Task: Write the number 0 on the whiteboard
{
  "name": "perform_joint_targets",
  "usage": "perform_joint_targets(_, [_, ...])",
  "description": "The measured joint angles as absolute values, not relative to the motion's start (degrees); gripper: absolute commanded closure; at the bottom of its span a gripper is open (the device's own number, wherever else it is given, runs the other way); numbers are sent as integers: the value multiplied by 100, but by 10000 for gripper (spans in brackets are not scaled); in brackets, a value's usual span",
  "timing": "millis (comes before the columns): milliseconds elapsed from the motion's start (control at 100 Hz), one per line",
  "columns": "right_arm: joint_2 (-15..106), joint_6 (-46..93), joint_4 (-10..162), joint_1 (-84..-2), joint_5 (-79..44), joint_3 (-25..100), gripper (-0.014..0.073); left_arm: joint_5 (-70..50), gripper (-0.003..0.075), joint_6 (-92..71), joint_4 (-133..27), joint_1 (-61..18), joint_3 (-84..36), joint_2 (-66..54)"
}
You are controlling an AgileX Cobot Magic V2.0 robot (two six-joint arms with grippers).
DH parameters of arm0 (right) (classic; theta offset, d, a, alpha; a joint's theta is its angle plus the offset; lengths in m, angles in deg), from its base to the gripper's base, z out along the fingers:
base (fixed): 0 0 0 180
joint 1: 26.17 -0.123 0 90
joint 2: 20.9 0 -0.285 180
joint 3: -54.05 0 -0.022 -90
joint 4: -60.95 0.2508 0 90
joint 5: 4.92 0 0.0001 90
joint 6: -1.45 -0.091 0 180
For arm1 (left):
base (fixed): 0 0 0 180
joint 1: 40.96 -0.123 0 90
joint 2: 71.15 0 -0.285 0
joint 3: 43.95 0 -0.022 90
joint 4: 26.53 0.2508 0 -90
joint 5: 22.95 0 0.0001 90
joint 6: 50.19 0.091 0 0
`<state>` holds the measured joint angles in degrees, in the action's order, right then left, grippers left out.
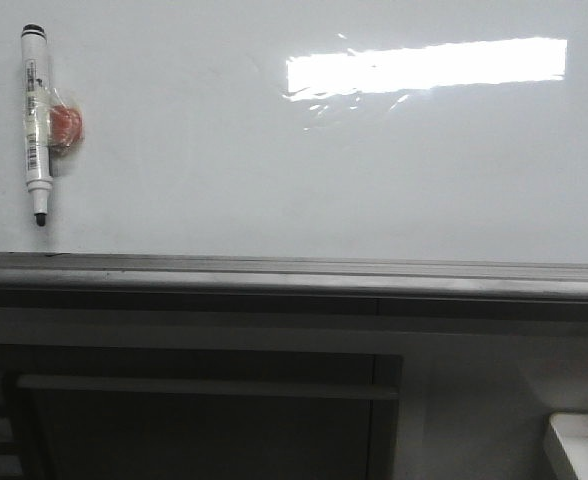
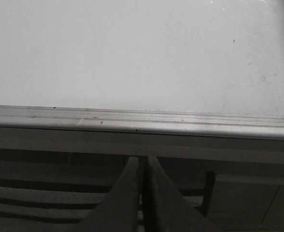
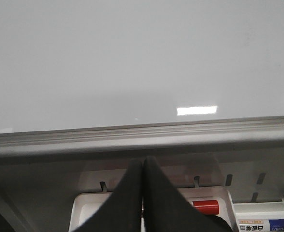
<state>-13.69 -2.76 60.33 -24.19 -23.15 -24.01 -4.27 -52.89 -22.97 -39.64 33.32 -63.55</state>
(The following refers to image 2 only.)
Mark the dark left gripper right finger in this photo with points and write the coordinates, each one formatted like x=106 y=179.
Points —
x=164 y=208

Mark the white whiteboard with tray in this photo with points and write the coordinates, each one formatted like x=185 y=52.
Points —
x=189 y=67

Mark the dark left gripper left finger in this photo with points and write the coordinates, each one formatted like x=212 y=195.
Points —
x=118 y=210

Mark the dark slatted chair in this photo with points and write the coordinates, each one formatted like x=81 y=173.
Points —
x=59 y=203

